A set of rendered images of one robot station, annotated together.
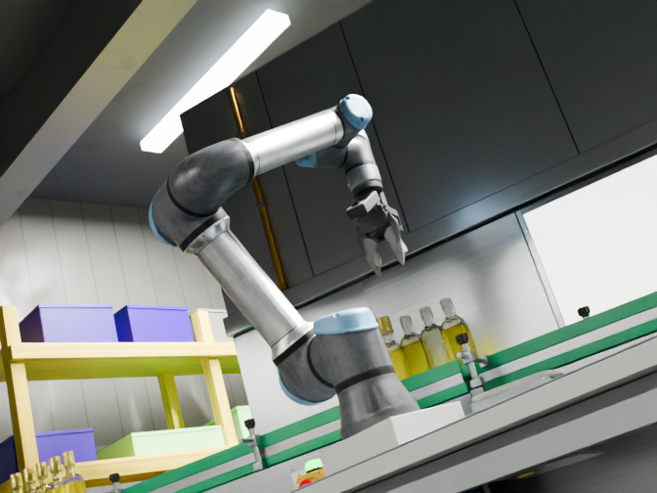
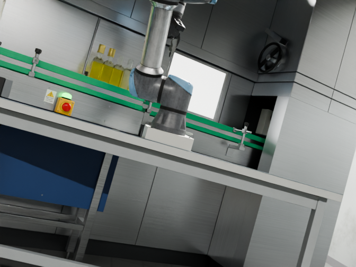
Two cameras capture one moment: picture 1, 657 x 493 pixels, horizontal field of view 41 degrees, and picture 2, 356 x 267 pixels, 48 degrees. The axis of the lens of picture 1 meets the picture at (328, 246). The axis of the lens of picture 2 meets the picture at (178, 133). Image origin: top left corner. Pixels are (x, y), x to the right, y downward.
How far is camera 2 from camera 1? 1.42 m
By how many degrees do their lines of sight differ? 54
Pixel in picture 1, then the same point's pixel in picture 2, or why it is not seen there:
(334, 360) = (178, 99)
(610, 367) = (285, 181)
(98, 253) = not seen: outside the picture
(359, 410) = (177, 125)
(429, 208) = (144, 16)
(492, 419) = (238, 169)
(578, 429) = (254, 186)
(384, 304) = (104, 37)
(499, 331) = not seen: hidden behind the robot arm
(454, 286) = (135, 55)
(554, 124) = (201, 31)
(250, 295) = (161, 43)
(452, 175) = not seen: hidden behind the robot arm
